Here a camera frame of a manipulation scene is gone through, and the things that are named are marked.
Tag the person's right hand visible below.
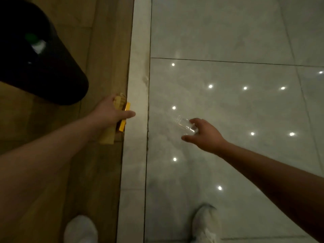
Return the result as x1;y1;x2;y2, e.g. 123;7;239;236
181;118;229;156

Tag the person's right forearm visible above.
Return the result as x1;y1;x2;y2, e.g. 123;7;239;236
219;142;324;243

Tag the clear drinking glass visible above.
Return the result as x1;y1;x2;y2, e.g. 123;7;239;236
174;115;198;136

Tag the person's left forearm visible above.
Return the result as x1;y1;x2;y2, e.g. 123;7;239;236
0;116;100;243

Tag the person's left hand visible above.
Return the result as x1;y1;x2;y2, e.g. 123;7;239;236
89;94;136;130

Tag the black trash bin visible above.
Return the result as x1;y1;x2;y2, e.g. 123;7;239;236
0;0;89;106

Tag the person's white left shoe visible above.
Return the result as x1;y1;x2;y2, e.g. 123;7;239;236
63;215;99;243

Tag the person's white shoe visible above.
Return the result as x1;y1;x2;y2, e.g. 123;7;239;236
190;204;223;243
63;215;99;243

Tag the green and white bottle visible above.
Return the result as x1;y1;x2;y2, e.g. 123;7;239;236
24;33;47;55

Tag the person's white right shoe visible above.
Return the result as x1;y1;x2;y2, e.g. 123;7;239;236
190;204;223;243

